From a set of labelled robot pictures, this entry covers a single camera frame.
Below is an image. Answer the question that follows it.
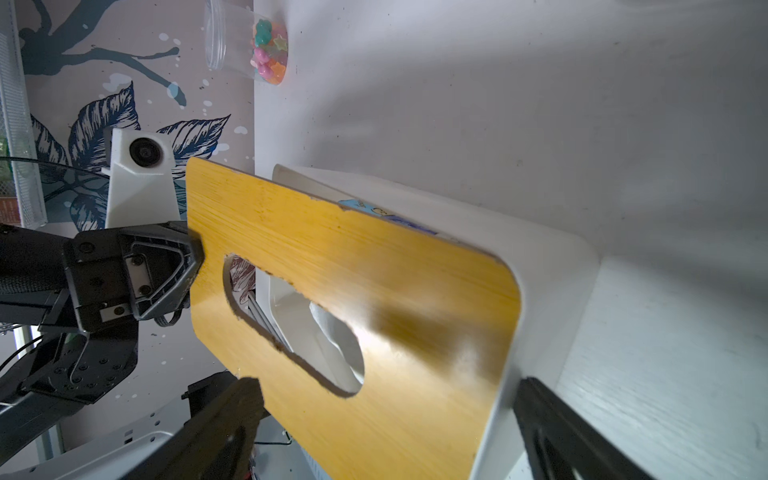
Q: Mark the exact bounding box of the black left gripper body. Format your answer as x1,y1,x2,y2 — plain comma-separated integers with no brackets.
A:
62,229,135,333

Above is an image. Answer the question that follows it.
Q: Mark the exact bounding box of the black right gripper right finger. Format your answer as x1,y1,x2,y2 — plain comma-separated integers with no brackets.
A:
513,377,652,480

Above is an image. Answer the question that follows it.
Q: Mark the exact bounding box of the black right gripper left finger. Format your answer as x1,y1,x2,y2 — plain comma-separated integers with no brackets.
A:
124,377,264,479

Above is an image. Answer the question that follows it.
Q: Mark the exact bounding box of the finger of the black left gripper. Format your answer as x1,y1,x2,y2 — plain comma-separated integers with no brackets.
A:
118,221,205,321

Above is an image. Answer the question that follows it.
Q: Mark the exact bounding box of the white rectangular bin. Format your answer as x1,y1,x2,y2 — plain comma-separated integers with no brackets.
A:
256,165,600,479

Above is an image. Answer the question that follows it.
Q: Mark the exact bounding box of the yellow plastic lid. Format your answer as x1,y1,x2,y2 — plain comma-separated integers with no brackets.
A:
186,158,521,479

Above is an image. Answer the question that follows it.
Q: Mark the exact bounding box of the blue white tissue pack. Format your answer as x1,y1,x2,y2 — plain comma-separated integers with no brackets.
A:
338,199,459,243

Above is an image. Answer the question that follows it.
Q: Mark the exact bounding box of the clear jar with candies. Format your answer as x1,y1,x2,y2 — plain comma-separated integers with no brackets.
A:
203,0,289,85

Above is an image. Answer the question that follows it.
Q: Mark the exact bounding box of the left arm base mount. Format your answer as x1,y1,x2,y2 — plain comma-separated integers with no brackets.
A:
181,371,237,418

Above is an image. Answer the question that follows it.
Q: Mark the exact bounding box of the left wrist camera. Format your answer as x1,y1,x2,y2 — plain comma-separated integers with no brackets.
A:
105,128,181,229

